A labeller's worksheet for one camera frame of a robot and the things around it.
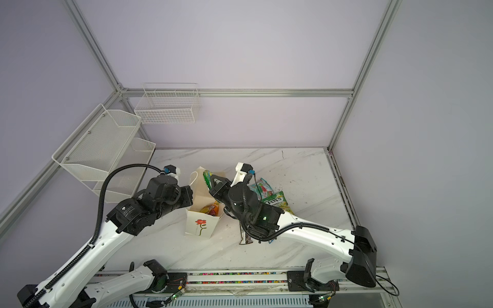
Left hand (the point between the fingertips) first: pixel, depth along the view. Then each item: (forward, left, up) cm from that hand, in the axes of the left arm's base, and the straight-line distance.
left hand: (191, 193), depth 70 cm
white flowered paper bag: (-9, -5, -2) cm, 10 cm away
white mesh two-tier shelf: (+24, +41, +4) cm, 48 cm away
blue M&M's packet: (-9, -31, -25) cm, 41 cm away
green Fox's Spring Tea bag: (+2, -7, +8) cm, 11 cm away
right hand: (0, -7, +10) cm, 13 cm away
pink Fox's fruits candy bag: (+2, -4, -18) cm, 19 cm away
